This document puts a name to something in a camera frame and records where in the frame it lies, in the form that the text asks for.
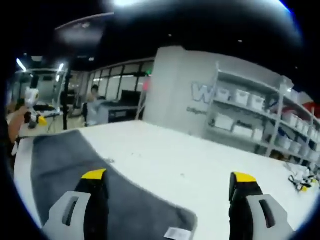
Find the grey towel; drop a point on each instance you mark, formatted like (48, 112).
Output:
(75, 160)

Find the person's left hand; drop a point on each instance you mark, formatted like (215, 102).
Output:
(22, 112)

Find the background workbench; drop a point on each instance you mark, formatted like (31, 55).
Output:
(53, 117)

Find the yellow-white gadget on table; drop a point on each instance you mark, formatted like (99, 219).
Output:
(300, 183)

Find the grey low cabinet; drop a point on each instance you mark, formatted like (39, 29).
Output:
(117, 115)

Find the large hanging dark monitor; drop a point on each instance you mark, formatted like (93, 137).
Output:
(82, 32)

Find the small black desk monitor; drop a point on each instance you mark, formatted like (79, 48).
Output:
(131, 97)

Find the grey metal storage shelf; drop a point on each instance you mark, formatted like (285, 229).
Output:
(277, 112)

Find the pink banner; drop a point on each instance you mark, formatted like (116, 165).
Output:
(147, 85)

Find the rows of white storage bins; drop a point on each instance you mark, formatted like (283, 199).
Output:
(241, 96)

